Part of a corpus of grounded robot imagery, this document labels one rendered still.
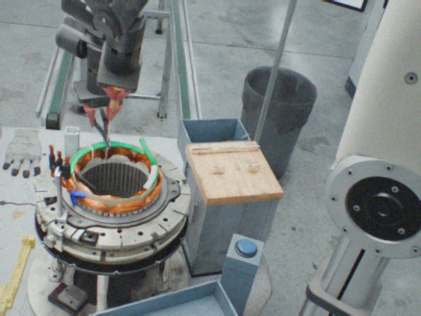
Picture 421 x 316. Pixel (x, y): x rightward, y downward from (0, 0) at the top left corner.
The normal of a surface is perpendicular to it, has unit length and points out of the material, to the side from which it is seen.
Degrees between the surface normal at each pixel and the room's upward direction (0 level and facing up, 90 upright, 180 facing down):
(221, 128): 90
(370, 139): 109
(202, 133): 90
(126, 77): 22
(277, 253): 0
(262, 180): 0
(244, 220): 90
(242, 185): 0
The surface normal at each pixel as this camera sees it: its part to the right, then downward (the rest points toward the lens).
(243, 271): -0.25, 0.58
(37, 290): 0.16, -0.77
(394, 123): -0.54, 0.70
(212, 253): 0.28, 0.64
